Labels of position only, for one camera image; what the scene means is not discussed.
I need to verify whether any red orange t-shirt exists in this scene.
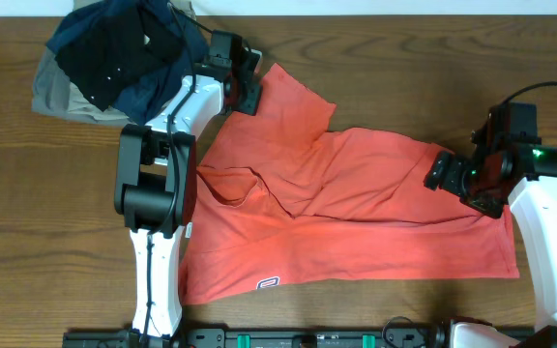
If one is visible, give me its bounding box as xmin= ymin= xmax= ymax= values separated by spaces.
xmin=180 ymin=66 xmax=519 ymax=305

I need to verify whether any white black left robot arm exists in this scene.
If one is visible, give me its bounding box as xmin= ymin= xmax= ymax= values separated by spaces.
xmin=114 ymin=69 xmax=262 ymax=347

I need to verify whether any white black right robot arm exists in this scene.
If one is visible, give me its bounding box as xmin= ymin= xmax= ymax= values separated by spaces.
xmin=425 ymin=144 xmax=557 ymax=347

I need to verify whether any navy blue folded garment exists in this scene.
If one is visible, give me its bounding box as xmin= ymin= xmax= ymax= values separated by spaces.
xmin=45 ymin=0 xmax=212 ymax=127

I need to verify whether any black folded shirt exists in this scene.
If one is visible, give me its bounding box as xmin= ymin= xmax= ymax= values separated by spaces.
xmin=47 ymin=0 xmax=182 ymax=111

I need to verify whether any black mounting rail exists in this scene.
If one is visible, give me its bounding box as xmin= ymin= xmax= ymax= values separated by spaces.
xmin=62 ymin=327 xmax=534 ymax=348

